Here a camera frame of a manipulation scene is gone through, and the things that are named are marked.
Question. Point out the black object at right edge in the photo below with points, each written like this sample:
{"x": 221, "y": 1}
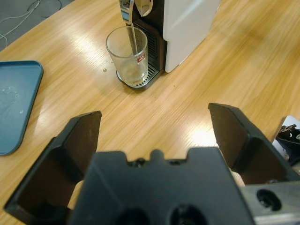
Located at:
{"x": 289, "y": 138}

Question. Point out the silver slotted drip tray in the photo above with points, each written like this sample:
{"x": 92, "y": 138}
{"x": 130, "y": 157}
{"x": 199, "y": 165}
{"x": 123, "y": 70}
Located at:
{"x": 151, "y": 78}

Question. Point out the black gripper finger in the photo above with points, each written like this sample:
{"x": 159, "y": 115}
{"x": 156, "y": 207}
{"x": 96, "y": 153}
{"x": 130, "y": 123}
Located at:
{"x": 248, "y": 150}
{"x": 58, "y": 159}

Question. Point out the white capsule coffee machine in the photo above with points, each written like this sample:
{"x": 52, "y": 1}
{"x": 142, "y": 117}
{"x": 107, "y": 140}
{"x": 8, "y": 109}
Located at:
{"x": 187, "y": 30}

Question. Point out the clear drinking glass red logo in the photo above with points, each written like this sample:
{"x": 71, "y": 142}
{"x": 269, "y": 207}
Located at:
{"x": 127, "y": 65}

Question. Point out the blue rectangular plastic tray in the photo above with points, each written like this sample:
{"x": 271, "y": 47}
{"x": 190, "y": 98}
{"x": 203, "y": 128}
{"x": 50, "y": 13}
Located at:
{"x": 16, "y": 100}

